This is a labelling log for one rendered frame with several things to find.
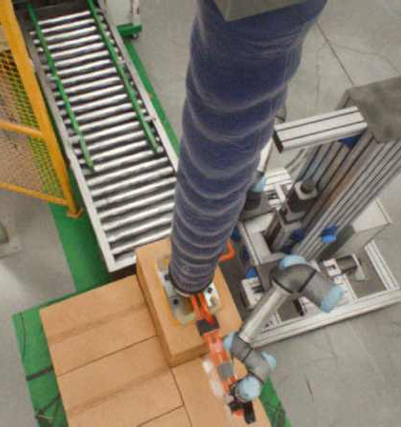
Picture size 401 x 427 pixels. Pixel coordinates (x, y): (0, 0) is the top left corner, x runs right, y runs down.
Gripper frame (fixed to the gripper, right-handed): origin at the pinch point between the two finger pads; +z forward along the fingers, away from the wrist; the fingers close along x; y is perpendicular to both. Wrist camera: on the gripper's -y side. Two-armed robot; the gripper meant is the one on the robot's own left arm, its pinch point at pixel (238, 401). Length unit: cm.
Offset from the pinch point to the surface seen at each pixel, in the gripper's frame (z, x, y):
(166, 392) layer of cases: 53, 26, 19
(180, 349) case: 12.9, 15.1, 31.6
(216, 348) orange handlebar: -1.3, 0.6, 24.0
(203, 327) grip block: -1.7, 3.0, 35.0
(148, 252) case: 12, 14, 86
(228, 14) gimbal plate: -177, 14, 43
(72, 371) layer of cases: 53, 71, 48
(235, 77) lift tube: -155, 6, 50
